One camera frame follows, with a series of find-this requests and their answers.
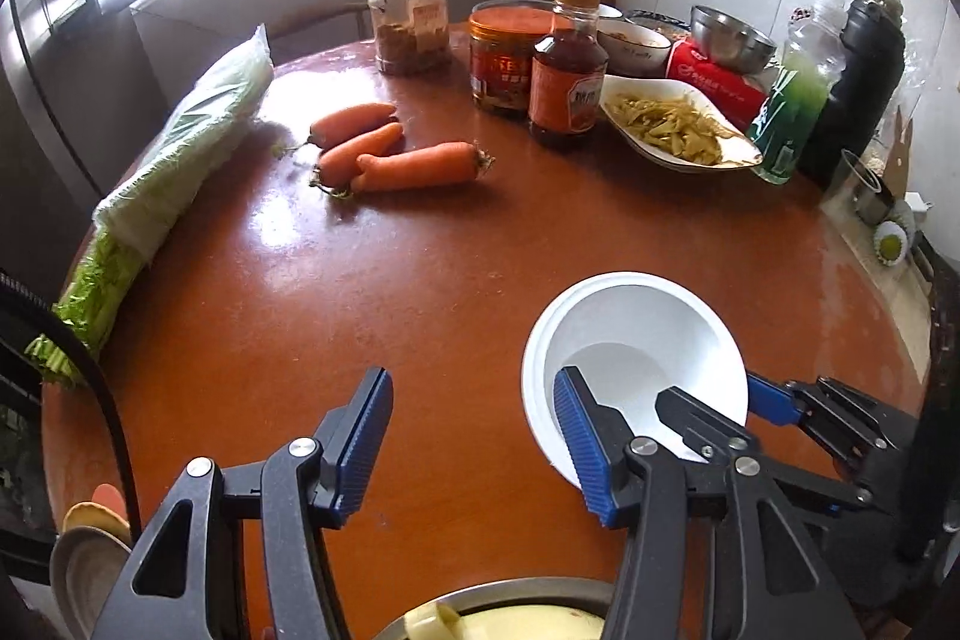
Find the green drink bottle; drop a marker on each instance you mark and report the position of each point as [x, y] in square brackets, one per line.
[799, 100]

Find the red-lidded sauce jar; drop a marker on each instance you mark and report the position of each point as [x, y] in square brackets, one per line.
[506, 63]

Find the pink plate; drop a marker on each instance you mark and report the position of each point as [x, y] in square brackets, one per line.
[109, 497]

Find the clear jar with black lid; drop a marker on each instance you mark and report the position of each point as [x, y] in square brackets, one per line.
[409, 25]

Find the medium carrot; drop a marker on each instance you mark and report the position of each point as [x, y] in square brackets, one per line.
[360, 153]

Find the fruit in foam net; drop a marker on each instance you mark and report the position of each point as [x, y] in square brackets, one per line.
[892, 244]

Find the small carrot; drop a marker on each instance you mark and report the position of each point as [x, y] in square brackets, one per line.
[352, 119]

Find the black curved chair back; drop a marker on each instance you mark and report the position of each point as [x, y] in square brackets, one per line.
[82, 355]

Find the brown sauce bottle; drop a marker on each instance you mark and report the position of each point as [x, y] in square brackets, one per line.
[566, 85]

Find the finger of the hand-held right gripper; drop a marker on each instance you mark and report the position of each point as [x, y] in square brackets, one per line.
[697, 419]
[769, 400]

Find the yellow shell-shaped plate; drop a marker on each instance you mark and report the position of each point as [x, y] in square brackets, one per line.
[94, 520]

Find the celery bunch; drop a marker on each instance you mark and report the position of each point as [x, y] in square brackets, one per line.
[90, 302]

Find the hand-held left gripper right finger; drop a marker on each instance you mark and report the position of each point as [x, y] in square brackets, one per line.
[585, 445]

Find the black thermos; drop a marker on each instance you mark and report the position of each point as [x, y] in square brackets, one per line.
[862, 85]

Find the large metal basin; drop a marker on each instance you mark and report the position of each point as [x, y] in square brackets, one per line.
[495, 591]

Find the dark glossy refrigerator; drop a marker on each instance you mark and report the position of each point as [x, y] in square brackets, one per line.
[52, 108]

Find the small metal bowl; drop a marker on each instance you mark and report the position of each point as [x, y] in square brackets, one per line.
[731, 36]

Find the metal cup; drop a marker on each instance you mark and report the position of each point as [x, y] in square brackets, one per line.
[859, 190]

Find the white dish of vegetables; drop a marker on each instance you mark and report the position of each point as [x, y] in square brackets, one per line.
[675, 123]

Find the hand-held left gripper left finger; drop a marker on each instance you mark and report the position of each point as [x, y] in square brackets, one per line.
[364, 445]

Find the white bowl with food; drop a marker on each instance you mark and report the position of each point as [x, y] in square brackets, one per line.
[637, 44]

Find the red tissue pack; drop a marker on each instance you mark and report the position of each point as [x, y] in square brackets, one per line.
[712, 85]

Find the white charger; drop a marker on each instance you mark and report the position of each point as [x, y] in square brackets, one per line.
[916, 209]

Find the patterned bowl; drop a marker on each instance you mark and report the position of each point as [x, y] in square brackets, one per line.
[660, 19]

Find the round metal pan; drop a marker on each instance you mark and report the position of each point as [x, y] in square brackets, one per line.
[82, 580]

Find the clear plastic bag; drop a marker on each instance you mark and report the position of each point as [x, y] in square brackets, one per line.
[195, 138]

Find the large carrot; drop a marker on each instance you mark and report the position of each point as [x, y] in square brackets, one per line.
[420, 168]

